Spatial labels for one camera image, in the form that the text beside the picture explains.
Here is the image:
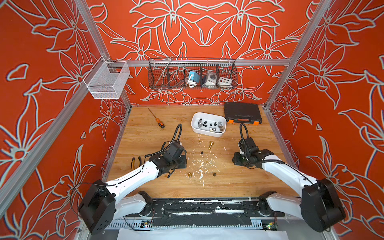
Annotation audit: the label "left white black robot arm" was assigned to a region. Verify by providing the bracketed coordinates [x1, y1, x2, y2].
[78, 140, 187, 235]

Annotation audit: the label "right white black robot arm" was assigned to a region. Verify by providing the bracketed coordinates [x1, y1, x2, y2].
[233, 138, 346, 233]

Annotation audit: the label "white rectangular storage box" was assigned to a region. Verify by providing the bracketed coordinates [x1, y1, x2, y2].
[191, 112, 227, 138]

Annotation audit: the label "black orange tool case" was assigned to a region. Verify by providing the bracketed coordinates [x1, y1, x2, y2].
[224, 103, 263, 125]

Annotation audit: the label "white dotted cube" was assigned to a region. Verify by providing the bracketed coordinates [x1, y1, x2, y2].
[219, 77, 233, 88]

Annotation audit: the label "teal white device in basket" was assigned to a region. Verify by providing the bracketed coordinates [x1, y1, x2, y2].
[185, 71, 200, 88]

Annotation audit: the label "white round-button device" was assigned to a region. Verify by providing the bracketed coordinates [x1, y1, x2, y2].
[203, 72, 218, 87]

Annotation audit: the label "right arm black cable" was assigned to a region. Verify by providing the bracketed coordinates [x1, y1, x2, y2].
[239, 122, 250, 157]

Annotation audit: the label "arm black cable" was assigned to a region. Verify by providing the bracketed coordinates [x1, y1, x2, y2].
[161, 123, 183, 151]
[239, 122, 250, 157]

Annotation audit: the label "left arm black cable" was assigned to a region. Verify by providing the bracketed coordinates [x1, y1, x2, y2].
[161, 123, 183, 151]

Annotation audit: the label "orange handled screwdriver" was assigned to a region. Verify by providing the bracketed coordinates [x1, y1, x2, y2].
[148, 109, 165, 129]

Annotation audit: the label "yellow handled pliers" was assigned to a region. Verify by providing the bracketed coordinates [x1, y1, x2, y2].
[131, 156, 142, 170]

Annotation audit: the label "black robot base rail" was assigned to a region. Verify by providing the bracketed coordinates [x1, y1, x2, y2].
[123, 198, 286, 231]

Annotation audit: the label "black wire wall basket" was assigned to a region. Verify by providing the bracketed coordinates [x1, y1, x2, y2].
[148, 57, 238, 90]

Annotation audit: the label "clear plastic wall bin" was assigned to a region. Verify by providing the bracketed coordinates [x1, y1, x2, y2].
[84, 62, 131, 100]

